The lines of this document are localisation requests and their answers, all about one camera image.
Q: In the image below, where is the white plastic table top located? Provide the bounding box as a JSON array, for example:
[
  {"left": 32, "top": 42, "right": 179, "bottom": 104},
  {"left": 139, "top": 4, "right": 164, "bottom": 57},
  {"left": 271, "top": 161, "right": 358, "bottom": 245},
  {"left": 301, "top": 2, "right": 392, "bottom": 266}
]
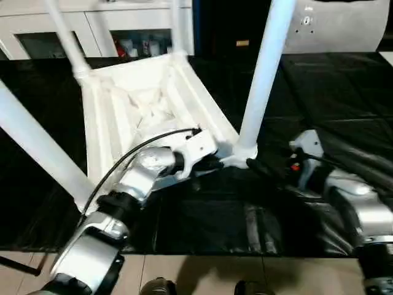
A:
[{"left": 74, "top": 52, "right": 260, "bottom": 213}]

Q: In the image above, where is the white plastic table leg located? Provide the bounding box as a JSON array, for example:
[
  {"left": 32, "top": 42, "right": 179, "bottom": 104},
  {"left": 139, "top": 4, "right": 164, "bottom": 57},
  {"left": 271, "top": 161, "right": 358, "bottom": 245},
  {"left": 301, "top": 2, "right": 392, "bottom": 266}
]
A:
[
  {"left": 0, "top": 80, "right": 97, "bottom": 213},
  {"left": 236, "top": 0, "right": 297, "bottom": 168},
  {"left": 43, "top": 0, "right": 94, "bottom": 79},
  {"left": 169, "top": 0, "right": 189, "bottom": 63}
]

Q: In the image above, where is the black work mat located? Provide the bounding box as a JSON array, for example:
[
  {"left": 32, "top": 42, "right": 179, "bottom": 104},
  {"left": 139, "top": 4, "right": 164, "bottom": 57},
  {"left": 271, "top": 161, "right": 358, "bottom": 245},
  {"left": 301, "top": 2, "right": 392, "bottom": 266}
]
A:
[{"left": 0, "top": 50, "right": 393, "bottom": 258}]

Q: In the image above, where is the dark right robot foot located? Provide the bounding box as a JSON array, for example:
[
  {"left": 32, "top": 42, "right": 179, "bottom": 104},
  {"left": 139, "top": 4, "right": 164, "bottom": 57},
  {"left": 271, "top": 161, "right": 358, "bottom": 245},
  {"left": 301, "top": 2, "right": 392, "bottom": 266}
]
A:
[{"left": 233, "top": 280, "right": 274, "bottom": 295}]

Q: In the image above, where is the white flat board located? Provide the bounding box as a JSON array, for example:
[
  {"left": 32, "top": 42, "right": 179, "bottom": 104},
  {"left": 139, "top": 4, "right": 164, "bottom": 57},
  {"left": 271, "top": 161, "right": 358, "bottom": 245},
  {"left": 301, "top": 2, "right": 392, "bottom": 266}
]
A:
[{"left": 378, "top": 51, "right": 393, "bottom": 67}]

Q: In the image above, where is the grey cushion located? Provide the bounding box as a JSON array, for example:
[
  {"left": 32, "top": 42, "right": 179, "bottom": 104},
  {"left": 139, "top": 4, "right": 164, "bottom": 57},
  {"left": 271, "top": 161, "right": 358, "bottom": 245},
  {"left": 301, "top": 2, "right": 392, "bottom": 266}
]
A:
[{"left": 284, "top": 0, "right": 391, "bottom": 55}]

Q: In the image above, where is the white cabinet with glass doors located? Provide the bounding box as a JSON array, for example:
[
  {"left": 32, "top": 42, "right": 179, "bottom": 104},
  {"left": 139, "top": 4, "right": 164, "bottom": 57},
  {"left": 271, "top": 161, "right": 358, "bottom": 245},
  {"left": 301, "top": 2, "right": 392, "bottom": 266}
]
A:
[{"left": 0, "top": 0, "right": 196, "bottom": 61}]

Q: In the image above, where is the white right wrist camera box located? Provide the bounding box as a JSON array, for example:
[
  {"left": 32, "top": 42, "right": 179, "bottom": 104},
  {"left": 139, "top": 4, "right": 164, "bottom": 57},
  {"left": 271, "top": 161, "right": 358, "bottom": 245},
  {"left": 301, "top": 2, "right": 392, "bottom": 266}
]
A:
[{"left": 289, "top": 130, "right": 324, "bottom": 164}]

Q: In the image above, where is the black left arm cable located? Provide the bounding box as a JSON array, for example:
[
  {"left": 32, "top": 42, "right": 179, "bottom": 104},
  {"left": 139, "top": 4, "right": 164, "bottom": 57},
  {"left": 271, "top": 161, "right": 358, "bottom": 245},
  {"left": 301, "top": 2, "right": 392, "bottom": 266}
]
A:
[{"left": 77, "top": 127, "right": 202, "bottom": 229}]

